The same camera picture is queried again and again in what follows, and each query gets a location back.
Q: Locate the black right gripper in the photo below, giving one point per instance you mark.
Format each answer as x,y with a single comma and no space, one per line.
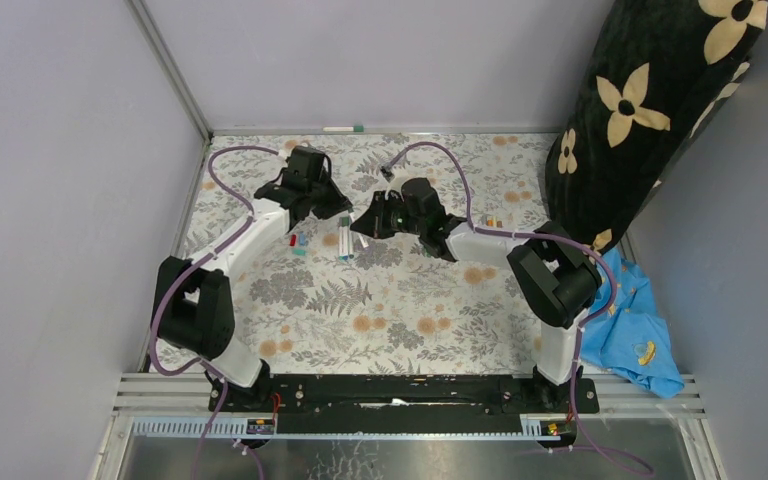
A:
372,224

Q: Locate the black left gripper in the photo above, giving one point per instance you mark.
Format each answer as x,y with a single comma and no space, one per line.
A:
336,202

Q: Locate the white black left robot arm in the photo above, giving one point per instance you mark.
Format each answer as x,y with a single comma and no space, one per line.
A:
194,307

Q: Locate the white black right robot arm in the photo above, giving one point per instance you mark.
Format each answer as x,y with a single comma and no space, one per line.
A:
558,280

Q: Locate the white marker on ledge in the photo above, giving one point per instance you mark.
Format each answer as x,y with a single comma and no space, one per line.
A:
344,129

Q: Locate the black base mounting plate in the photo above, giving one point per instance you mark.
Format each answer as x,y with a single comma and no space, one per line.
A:
424,416

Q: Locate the blue patterned cloth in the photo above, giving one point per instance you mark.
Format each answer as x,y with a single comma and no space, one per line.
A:
631,339

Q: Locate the black floral cushion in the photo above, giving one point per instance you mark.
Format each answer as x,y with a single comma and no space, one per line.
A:
657,70

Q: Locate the grey slotted cable duct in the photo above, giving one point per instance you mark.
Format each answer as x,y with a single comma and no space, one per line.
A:
265,429

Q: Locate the aluminium frame rails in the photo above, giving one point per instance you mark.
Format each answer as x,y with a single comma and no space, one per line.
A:
593,395

